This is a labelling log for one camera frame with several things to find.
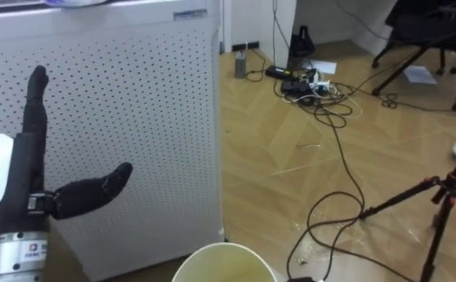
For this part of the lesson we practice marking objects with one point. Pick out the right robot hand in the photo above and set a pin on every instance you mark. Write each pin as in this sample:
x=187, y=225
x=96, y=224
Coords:
x=301, y=279

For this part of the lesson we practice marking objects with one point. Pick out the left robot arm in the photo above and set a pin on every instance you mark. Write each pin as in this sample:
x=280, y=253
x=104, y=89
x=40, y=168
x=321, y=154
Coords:
x=18, y=254

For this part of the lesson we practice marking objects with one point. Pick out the grey metal can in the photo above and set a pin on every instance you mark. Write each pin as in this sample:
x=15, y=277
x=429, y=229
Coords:
x=240, y=64

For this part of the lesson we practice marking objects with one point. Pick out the black tripod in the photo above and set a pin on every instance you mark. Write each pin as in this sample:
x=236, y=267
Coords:
x=443, y=203

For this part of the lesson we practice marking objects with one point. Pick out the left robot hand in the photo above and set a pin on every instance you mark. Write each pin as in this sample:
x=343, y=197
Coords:
x=24, y=176

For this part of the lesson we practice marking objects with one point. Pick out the black bag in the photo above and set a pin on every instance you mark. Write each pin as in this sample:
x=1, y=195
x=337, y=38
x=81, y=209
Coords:
x=300, y=47

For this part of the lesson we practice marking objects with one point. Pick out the white plastic bucket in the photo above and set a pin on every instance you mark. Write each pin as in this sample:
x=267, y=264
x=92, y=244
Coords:
x=224, y=266

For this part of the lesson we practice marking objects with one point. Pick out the white air purifier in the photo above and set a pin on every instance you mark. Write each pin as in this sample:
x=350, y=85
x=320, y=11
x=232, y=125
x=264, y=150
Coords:
x=142, y=117

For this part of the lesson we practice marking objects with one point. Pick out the black power adapter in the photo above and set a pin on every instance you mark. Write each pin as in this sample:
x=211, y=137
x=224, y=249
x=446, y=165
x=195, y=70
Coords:
x=279, y=72

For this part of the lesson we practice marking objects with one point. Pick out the black power strip with plugs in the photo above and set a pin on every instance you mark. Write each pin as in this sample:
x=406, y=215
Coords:
x=302, y=87

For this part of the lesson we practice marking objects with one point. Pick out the white paper sheet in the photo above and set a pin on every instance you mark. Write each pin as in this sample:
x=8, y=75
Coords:
x=420, y=75
x=324, y=66

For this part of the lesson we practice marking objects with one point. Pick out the black office chair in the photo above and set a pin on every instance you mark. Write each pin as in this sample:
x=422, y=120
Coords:
x=428, y=27

